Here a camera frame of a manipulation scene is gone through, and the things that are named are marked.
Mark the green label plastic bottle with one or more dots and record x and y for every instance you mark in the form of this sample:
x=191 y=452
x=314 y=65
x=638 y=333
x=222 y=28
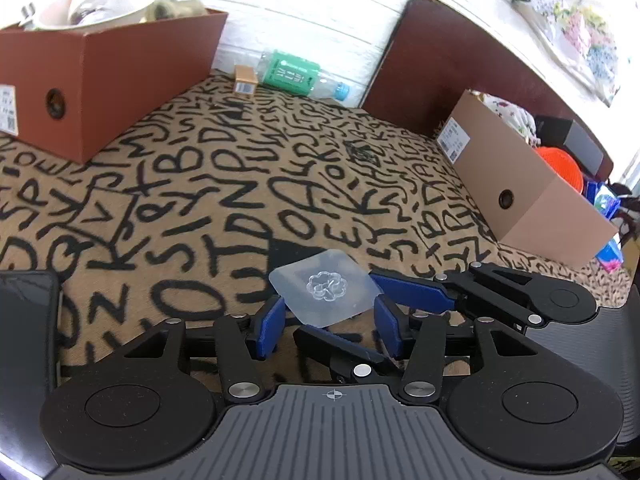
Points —
x=295 y=75

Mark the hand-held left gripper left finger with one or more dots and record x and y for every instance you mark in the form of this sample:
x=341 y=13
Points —
x=269 y=327

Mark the black smartphone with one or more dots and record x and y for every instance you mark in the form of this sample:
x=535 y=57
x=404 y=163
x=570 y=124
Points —
x=25 y=360

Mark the tan cardboard box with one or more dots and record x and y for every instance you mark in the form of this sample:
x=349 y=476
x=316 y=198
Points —
x=520 y=195

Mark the dark red wooden headboard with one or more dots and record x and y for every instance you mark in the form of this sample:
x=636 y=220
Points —
x=450 y=75

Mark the black and grey box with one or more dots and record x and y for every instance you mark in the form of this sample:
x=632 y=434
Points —
x=570 y=140

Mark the reddish brown cardboard box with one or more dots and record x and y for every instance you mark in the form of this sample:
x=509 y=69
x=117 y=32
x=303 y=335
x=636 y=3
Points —
x=107 y=70

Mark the orange plastic item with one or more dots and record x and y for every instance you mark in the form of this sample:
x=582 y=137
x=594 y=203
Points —
x=562 y=165

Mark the white bowl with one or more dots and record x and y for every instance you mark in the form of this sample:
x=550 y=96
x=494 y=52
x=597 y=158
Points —
x=87 y=5

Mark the letter print blanket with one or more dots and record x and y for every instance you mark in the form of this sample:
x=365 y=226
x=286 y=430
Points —
x=225 y=185

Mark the blue snack packet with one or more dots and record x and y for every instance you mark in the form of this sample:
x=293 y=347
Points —
x=605 y=202

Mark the floral cloth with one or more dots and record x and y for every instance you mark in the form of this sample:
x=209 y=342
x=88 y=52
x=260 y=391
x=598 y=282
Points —
x=507 y=110

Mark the small tan carton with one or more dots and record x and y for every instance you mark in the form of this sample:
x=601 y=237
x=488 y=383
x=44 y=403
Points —
x=245 y=80

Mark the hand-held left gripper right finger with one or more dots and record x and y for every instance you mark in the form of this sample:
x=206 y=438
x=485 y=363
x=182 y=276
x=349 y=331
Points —
x=386 y=325

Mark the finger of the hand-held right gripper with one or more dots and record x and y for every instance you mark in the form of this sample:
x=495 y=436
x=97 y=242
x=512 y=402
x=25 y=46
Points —
x=335 y=347
x=415 y=290

